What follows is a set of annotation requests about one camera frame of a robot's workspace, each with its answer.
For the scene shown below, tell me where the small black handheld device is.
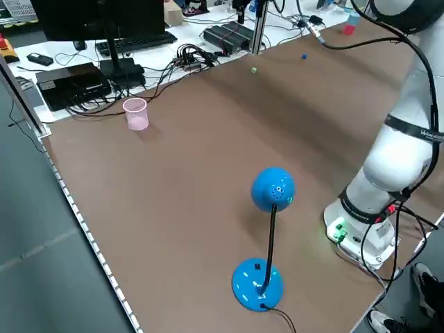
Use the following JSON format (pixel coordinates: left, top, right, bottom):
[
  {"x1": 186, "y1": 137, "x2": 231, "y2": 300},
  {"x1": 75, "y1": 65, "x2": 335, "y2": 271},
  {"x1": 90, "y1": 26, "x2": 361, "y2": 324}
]
[{"x1": 26, "y1": 52, "x2": 55, "y2": 67}]

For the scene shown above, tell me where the black computer monitor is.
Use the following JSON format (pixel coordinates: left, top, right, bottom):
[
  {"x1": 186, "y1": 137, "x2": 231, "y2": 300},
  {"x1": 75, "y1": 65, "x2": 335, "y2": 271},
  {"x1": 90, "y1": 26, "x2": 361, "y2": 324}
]
[{"x1": 30, "y1": 0, "x2": 166, "y2": 80}]

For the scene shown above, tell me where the black ribbed power supply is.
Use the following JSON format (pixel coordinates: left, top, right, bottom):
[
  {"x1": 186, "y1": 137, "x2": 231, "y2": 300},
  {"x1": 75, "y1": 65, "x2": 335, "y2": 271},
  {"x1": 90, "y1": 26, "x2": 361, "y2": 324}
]
[
  {"x1": 203, "y1": 26, "x2": 249, "y2": 55},
  {"x1": 221, "y1": 21, "x2": 256, "y2": 44}
]

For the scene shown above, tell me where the black flat device box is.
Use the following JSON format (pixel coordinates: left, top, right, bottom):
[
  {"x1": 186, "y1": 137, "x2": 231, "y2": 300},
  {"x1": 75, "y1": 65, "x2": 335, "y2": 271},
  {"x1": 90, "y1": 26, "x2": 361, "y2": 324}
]
[{"x1": 35, "y1": 62, "x2": 112, "y2": 112}]

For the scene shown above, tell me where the pink mesh cup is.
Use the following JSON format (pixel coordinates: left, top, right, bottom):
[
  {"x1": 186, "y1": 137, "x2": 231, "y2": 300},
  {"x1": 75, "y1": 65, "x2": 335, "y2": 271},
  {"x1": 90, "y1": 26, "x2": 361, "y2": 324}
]
[{"x1": 121, "y1": 97, "x2": 151, "y2": 132}]

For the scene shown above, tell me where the yellow emergency stop box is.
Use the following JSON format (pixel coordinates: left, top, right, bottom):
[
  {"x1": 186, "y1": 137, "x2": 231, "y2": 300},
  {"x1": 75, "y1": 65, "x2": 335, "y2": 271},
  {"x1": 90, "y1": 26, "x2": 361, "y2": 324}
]
[{"x1": 0, "y1": 33, "x2": 19, "y2": 64}]

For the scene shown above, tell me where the hub with plugged cables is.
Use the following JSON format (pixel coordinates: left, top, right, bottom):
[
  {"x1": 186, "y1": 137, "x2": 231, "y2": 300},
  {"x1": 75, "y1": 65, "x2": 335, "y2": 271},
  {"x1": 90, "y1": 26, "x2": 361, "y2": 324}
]
[{"x1": 172, "y1": 44, "x2": 220, "y2": 73}]

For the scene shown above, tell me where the person's foot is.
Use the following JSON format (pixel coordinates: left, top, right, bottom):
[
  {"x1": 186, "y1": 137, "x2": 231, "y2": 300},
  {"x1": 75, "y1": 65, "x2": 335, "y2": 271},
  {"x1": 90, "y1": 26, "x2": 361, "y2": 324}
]
[
  {"x1": 367, "y1": 309, "x2": 417, "y2": 333},
  {"x1": 411, "y1": 262, "x2": 438, "y2": 318}
]

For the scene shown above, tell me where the black keyboard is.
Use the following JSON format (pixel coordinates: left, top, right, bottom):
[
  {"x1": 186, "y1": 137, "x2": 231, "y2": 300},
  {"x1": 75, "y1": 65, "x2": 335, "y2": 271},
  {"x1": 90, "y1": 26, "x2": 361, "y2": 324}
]
[{"x1": 95, "y1": 33, "x2": 178, "y2": 56}]

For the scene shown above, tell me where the blue desk lamp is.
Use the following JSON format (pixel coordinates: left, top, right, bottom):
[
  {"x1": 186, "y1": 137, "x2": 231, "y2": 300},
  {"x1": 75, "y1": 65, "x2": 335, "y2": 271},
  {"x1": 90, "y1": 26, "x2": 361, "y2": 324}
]
[{"x1": 231, "y1": 166, "x2": 298, "y2": 313}]

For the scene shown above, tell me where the aluminium frame post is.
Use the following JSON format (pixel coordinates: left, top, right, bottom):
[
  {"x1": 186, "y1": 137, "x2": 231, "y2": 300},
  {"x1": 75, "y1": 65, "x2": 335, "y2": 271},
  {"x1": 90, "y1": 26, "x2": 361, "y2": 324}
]
[{"x1": 0, "y1": 57, "x2": 52, "y2": 139}]

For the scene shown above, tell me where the black cable metal connector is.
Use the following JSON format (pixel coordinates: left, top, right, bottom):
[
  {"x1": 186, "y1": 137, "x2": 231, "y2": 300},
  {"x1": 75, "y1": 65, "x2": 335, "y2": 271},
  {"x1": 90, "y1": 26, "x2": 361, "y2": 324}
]
[{"x1": 296, "y1": 0, "x2": 416, "y2": 49}]

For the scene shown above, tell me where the small cardboard box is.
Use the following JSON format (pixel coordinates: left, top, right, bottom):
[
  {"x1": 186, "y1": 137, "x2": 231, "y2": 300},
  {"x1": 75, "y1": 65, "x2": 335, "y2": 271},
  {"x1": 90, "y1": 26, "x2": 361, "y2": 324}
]
[{"x1": 164, "y1": 2, "x2": 183, "y2": 27}]

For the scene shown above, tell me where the aluminium camera post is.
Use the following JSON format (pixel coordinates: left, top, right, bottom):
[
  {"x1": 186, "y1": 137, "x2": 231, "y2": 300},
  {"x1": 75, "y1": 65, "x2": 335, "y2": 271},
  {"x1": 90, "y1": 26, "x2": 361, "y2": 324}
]
[{"x1": 250, "y1": 0, "x2": 271, "y2": 56}]

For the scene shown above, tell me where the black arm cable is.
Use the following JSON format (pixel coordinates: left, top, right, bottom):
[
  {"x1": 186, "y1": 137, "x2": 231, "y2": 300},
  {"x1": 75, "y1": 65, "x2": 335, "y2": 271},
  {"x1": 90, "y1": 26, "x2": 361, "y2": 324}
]
[{"x1": 350, "y1": 0, "x2": 440, "y2": 278}]

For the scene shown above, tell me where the black lamp cable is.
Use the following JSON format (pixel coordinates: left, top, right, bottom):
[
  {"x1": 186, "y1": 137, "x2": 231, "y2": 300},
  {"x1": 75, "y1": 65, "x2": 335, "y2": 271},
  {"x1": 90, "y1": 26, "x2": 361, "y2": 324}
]
[{"x1": 259, "y1": 303, "x2": 299, "y2": 333}]

